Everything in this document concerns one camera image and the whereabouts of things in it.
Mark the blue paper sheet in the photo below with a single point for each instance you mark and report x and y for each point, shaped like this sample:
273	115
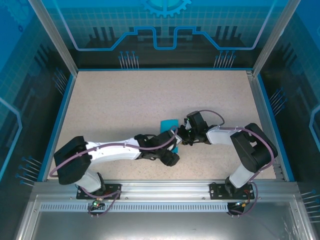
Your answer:
168	125

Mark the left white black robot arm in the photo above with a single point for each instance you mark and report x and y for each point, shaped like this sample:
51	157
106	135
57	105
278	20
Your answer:
112	152

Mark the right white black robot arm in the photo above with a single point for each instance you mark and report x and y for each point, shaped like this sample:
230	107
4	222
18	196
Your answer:
220	136

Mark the steel sheet panel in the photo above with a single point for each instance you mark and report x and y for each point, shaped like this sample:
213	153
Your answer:
162	225

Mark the blue table edge strip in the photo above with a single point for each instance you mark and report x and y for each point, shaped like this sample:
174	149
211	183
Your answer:
58	125

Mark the aluminium mounting rail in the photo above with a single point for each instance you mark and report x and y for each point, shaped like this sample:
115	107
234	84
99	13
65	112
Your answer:
162	188

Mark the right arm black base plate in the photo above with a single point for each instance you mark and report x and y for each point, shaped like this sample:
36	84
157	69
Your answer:
216	191

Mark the aluminium side rail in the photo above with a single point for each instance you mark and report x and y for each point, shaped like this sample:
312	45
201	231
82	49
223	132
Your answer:
257	100

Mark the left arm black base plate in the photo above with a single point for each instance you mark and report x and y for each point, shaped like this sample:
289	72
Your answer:
82	195

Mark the aluminium frame post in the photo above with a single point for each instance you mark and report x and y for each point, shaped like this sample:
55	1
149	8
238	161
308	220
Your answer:
56	40
273	40

